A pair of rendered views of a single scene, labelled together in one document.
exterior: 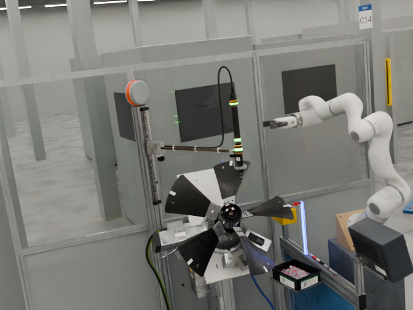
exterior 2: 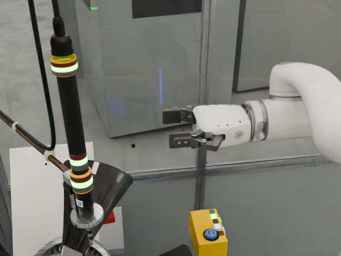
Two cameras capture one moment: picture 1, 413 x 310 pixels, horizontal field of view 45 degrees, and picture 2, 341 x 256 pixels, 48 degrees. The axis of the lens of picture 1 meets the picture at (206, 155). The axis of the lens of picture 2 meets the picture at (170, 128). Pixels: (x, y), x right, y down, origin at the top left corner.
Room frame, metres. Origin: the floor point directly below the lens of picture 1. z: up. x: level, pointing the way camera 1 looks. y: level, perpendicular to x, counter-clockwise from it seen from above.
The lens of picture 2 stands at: (2.05, -0.42, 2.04)
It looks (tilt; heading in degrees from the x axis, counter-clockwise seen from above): 31 degrees down; 6
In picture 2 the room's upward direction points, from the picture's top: straight up
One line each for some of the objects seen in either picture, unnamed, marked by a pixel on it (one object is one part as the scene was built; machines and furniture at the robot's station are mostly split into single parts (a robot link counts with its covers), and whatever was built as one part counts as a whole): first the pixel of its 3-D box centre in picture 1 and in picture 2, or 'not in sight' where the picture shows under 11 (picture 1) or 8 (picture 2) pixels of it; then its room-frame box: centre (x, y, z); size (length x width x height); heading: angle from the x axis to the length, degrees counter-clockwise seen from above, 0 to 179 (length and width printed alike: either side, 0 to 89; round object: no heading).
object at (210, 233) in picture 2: not in sight; (210, 234); (2.98, -0.46, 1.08); 0.04 x 0.04 x 0.02
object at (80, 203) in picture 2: (236, 130); (75, 137); (2.64, -0.17, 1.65); 0.04 x 0.04 x 0.46
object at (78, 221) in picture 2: (238, 158); (81, 197); (2.65, -0.17, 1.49); 0.09 x 0.07 x 0.10; 50
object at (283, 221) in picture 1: (284, 214); (207, 235); (3.02, -0.44, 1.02); 0.16 x 0.10 x 0.11; 15
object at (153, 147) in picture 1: (155, 147); not in sight; (3.04, 0.31, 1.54); 0.10 x 0.07 x 0.08; 50
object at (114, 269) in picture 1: (219, 276); (113, 254); (3.34, 0.01, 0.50); 2.59 x 0.03 x 0.91; 105
